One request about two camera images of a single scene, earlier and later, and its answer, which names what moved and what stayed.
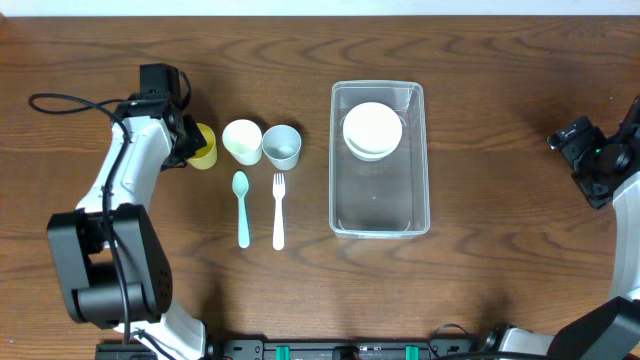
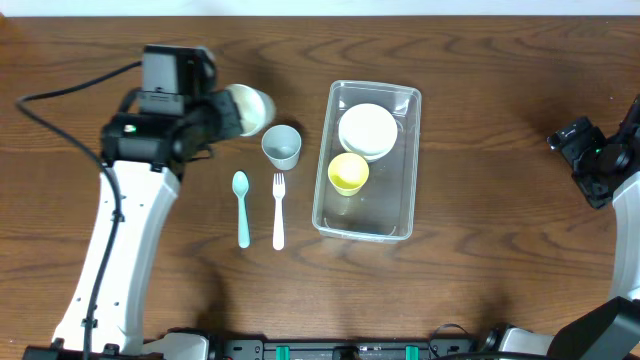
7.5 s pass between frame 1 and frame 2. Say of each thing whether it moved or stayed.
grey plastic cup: stayed
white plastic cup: moved
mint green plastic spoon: stayed
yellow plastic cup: moved
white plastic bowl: stayed
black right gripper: stayed
